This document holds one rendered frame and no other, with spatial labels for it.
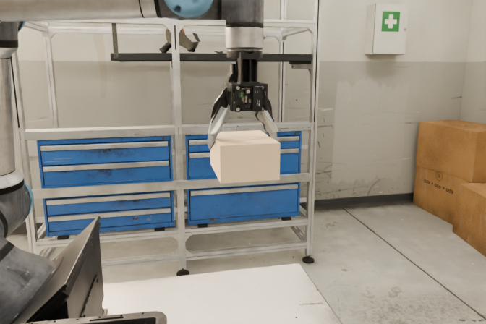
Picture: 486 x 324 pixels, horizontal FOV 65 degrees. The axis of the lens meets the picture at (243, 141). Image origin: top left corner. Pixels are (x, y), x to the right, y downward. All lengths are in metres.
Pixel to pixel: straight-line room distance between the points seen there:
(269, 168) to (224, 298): 0.40
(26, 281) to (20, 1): 0.48
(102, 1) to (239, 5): 0.25
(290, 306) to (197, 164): 1.42
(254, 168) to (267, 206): 1.70
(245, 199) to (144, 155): 0.67
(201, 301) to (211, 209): 1.39
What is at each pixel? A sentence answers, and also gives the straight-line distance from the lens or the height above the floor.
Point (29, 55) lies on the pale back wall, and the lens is 3.19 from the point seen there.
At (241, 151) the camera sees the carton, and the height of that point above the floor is 1.11.
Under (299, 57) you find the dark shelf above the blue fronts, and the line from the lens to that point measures 2.35.
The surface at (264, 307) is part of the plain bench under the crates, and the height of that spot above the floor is 0.70.
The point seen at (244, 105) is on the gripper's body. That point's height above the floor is 1.19.
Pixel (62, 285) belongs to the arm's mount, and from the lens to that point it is 0.68.
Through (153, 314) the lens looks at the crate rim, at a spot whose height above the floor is 0.93.
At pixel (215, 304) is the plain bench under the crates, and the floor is 0.70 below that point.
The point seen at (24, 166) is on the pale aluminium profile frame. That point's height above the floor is 0.74.
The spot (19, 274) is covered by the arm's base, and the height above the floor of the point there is 0.90.
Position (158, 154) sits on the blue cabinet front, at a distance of 2.25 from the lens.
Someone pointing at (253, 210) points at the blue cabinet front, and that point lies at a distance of 2.43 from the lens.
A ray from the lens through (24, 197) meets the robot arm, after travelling 0.97.
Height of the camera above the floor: 1.27
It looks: 11 degrees down
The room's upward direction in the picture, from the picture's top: straight up
